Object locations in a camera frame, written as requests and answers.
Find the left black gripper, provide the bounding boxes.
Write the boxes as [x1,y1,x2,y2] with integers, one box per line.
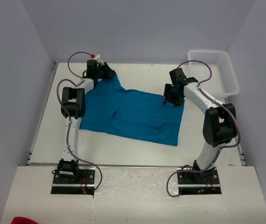
[94,63,115,80]

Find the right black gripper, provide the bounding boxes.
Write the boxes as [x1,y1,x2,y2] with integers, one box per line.
[163,84,185,108]

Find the blue t shirt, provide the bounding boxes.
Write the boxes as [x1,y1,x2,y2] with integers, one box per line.
[79,77,184,146]

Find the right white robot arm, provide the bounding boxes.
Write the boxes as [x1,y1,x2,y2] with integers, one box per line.
[163,68,238,183]

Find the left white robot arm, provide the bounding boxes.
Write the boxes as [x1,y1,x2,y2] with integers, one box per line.
[56,57,116,183]

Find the white plastic basket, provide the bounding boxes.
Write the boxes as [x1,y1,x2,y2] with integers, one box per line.
[188,49,240,99]

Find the red cloth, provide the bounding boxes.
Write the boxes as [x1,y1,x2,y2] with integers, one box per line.
[11,217,38,224]

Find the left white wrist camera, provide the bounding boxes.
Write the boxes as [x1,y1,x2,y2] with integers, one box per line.
[90,53,104,66]

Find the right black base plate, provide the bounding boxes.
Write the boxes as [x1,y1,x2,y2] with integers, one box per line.
[177,165,222,196]

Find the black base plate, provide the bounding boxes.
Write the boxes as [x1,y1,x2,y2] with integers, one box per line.
[50,168,95,196]
[177,165,222,196]

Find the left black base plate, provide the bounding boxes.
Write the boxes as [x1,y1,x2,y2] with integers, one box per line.
[50,168,95,196]

